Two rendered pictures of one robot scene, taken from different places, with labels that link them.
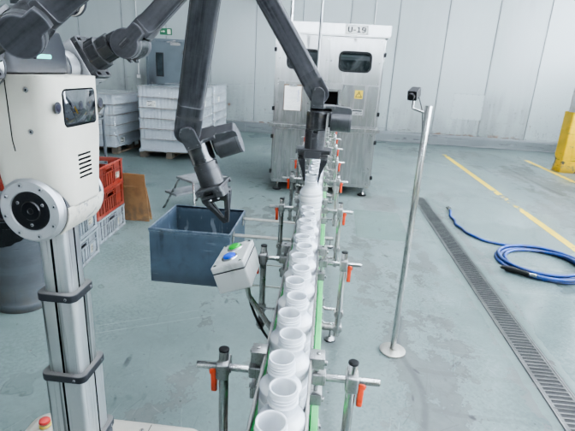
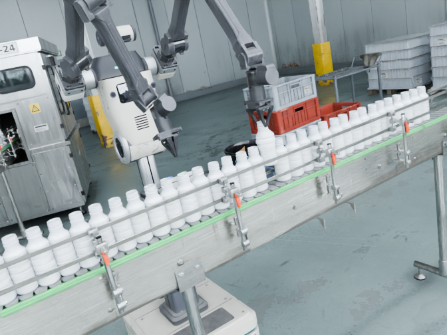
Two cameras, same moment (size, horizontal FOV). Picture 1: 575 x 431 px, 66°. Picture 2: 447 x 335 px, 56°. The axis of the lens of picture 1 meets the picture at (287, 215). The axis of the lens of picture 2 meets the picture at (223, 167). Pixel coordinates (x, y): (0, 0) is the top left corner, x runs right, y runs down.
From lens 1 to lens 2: 1.25 m
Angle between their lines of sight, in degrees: 53
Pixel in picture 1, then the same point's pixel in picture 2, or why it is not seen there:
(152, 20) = (173, 28)
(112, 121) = (407, 64)
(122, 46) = (165, 48)
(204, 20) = (108, 44)
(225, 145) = (158, 108)
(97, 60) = (162, 58)
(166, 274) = not seen: hidden behind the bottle
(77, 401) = not seen: hidden behind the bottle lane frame
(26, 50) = (71, 74)
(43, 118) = (109, 100)
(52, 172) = (119, 127)
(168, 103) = not seen: outside the picture
